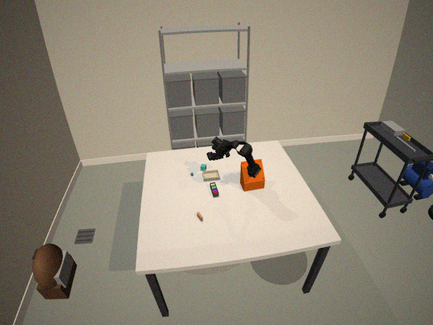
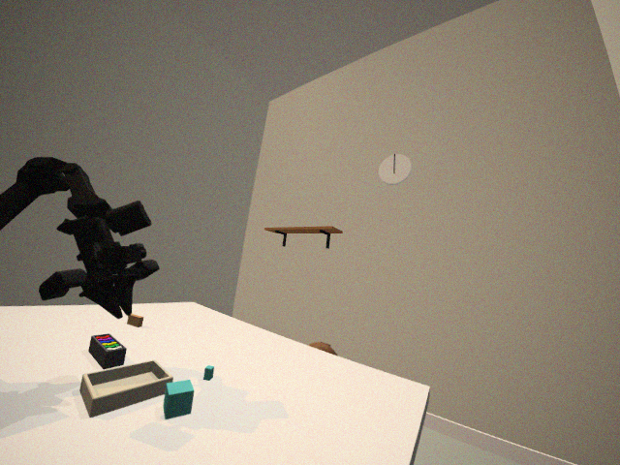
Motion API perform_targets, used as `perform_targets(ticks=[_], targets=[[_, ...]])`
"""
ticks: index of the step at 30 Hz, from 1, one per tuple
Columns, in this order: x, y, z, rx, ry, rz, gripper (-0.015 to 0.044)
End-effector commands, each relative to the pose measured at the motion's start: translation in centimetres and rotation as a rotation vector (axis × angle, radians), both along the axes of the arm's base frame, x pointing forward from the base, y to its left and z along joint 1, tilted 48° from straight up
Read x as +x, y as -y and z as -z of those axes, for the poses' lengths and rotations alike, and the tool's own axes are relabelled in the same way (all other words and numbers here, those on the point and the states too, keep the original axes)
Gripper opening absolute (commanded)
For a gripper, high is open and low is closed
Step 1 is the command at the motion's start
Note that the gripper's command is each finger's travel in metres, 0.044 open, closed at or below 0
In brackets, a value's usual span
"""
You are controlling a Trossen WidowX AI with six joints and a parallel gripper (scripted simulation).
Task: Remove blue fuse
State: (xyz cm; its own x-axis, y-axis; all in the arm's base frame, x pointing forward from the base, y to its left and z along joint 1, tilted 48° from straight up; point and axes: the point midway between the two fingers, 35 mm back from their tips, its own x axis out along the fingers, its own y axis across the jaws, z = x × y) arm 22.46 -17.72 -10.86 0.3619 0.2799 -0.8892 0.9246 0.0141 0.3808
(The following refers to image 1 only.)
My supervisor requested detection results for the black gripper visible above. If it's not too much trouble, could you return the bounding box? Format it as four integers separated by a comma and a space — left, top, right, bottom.
206, 148, 230, 160

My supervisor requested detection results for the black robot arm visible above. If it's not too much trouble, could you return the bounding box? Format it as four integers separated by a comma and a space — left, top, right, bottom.
211, 136, 261, 178

